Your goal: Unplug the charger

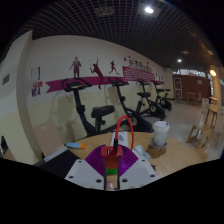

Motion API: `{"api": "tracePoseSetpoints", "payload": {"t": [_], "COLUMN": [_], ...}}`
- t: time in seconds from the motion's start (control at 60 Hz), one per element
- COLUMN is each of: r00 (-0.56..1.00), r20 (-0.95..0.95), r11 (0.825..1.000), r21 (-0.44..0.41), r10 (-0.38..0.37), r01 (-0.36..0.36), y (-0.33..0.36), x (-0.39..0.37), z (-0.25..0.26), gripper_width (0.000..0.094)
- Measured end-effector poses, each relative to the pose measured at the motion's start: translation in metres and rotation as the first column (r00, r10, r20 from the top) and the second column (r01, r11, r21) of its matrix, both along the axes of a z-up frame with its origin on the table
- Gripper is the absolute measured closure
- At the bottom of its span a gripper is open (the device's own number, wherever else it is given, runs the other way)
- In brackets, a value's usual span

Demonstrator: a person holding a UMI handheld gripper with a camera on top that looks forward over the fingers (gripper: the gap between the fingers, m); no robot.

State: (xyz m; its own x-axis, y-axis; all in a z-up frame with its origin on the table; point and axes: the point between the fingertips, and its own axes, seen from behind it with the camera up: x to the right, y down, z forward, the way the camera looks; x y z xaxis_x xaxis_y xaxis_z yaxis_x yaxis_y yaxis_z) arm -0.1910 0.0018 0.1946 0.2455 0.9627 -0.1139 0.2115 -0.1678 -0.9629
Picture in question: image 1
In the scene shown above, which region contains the brown round coaster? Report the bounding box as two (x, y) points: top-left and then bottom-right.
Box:
(146, 142), (168, 160)

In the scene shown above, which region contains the white wall poster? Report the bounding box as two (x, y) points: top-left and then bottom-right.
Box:
(30, 66), (42, 83)

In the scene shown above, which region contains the red charger cable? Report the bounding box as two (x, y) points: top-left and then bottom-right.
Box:
(113, 115), (136, 152)

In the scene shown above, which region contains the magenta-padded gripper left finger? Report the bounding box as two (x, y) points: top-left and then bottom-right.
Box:
(64, 145), (108, 191)

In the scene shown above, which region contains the purple and orange wall poster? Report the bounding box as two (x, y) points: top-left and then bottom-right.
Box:
(31, 81), (44, 98)

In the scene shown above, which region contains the pale wooden chair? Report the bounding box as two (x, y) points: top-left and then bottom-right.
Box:
(0, 135), (16, 161)
(33, 120), (66, 158)

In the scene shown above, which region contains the red charger block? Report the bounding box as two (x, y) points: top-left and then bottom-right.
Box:
(100, 145), (125, 190)

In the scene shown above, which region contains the blue and orange tube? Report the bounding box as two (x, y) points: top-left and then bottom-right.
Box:
(65, 142), (87, 150)

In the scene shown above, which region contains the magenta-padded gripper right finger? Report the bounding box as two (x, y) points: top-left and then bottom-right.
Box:
(118, 145), (158, 191)

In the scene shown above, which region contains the grey wall sign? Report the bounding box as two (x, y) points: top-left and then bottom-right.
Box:
(2, 73), (11, 86)

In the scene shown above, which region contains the black exercise bike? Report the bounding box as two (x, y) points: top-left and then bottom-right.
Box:
(108, 77), (155, 134)
(61, 78), (116, 137)
(151, 79), (174, 112)
(136, 78), (167, 121)

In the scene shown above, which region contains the small white box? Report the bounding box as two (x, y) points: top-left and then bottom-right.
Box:
(110, 131), (130, 148)

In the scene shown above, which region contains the ceiling vent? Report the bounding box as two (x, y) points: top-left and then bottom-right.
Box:
(94, 6), (116, 17)

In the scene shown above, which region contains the white lidded cup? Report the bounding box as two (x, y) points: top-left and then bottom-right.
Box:
(152, 120), (171, 148)

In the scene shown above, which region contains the wooden chairs and tables group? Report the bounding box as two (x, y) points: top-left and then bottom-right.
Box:
(184, 91), (224, 152)

